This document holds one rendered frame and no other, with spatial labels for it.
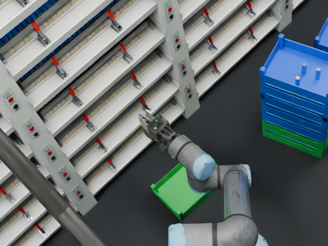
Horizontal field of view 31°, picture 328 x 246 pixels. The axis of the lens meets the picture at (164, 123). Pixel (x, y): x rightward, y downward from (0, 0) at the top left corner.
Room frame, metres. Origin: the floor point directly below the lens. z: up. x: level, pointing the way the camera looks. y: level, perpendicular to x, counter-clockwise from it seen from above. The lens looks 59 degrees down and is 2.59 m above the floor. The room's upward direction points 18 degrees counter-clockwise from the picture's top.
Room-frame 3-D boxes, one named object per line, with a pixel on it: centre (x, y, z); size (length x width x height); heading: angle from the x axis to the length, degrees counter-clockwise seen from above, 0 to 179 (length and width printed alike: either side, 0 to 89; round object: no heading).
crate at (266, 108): (1.28, -0.61, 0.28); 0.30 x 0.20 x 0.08; 45
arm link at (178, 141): (1.06, -0.03, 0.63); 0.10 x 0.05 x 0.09; 118
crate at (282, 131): (1.28, -0.61, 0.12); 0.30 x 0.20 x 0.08; 45
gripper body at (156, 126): (1.13, 0.01, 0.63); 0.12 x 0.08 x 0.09; 28
